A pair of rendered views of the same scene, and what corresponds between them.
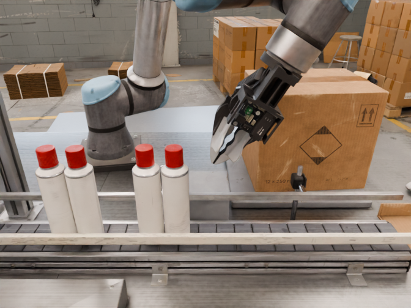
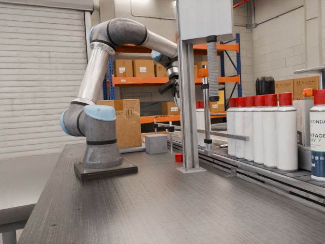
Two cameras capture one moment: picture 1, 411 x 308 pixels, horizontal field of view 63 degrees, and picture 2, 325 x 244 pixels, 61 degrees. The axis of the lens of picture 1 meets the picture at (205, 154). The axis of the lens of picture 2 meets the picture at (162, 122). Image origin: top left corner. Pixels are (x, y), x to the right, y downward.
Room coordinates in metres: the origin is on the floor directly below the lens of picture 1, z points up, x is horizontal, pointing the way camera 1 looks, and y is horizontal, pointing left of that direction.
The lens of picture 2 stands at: (1.06, 1.40, 1.06)
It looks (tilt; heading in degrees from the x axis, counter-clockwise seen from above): 3 degrees down; 254
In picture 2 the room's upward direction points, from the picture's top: 3 degrees counter-clockwise
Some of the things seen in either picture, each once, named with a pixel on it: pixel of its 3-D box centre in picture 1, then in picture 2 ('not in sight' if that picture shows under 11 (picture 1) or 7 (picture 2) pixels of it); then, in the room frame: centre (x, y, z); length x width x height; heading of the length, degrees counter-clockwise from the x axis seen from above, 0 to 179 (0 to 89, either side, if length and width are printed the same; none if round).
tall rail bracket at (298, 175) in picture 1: (298, 202); (159, 132); (0.62, -0.21, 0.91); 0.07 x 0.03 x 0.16; 0
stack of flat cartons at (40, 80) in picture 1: (38, 80); not in sight; (4.41, 2.22, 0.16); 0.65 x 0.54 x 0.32; 103
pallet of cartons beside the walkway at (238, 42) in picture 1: (252, 57); not in sight; (4.46, -0.60, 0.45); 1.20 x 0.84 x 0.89; 10
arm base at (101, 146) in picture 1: (108, 135); (102, 151); (0.99, 0.31, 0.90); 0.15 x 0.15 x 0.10
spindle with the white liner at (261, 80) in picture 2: not in sight; (266, 109); (0.26, 0.34, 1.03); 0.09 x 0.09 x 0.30
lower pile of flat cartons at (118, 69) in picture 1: (132, 71); not in sight; (5.07, 1.10, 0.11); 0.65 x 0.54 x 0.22; 95
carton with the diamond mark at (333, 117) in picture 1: (302, 127); (114, 123); (0.87, -0.27, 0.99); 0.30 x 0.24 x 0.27; 94
